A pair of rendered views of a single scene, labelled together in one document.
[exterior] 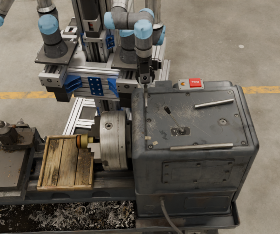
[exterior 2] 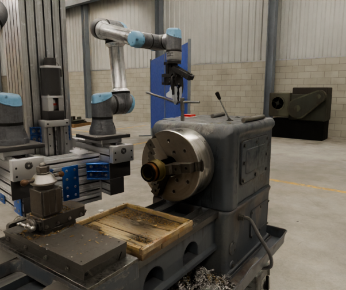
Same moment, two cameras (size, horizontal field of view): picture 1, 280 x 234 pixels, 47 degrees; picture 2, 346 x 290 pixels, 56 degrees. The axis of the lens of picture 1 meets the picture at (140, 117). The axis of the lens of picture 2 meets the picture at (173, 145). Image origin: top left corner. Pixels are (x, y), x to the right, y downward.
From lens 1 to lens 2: 1.74 m
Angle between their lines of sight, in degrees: 62
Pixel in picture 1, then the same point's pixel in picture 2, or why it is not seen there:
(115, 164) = (207, 164)
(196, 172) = (256, 156)
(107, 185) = (198, 221)
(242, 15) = not seen: hidden behind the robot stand
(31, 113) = not seen: outside the picture
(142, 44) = (179, 44)
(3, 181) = (98, 249)
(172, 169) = (246, 151)
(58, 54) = (24, 138)
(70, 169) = (146, 228)
